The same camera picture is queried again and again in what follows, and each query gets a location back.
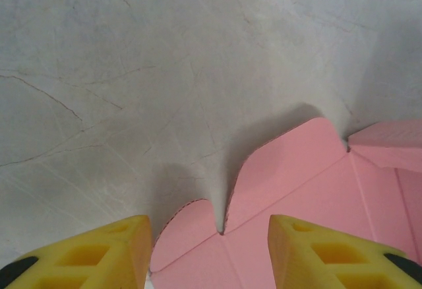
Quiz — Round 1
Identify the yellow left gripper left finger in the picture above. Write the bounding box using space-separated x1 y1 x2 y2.
0 214 154 289

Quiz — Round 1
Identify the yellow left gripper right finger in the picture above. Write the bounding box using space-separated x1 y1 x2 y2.
267 214 422 289

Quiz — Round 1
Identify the pink paper box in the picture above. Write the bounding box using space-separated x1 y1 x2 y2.
148 117 422 289

